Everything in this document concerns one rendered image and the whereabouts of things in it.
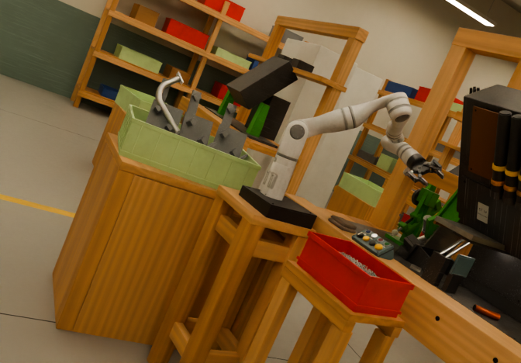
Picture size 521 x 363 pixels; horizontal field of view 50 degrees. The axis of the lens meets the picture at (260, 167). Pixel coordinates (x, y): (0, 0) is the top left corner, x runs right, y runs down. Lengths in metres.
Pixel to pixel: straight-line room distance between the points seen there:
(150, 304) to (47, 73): 6.36
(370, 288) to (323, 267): 0.19
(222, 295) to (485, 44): 1.66
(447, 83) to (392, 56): 7.80
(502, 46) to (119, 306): 2.08
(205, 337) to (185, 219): 0.53
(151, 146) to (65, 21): 6.27
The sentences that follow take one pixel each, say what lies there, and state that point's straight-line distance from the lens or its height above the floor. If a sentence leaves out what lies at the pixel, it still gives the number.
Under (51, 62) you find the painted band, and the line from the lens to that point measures 8.66.
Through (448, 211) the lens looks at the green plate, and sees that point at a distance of 2.23.
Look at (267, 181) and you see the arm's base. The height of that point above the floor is 0.95.
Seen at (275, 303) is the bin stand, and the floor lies 0.65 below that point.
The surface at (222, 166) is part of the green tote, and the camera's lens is 2.51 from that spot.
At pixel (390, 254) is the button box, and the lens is 2.13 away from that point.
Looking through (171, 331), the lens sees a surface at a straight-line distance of 2.51.
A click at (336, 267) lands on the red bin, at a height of 0.88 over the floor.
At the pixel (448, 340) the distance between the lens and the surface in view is 1.89.
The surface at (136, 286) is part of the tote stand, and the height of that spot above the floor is 0.27.
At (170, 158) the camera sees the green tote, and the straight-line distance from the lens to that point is 2.46.
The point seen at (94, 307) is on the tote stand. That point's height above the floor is 0.13.
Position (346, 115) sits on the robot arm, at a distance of 2.26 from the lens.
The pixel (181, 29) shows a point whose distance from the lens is 8.34.
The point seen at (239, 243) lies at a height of 0.72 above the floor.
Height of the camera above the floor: 1.30
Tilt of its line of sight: 8 degrees down
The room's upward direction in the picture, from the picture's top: 24 degrees clockwise
